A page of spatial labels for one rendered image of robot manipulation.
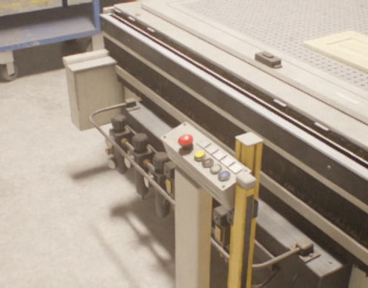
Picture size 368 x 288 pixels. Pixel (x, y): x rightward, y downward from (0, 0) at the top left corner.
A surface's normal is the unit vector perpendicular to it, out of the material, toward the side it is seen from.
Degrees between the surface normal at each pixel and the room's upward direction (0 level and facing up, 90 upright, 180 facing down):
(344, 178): 90
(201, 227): 90
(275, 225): 0
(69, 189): 0
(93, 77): 90
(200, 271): 90
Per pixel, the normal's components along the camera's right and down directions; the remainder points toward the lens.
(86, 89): 0.53, 0.43
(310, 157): -0.85, 0.26
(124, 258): 0.00, -0.86
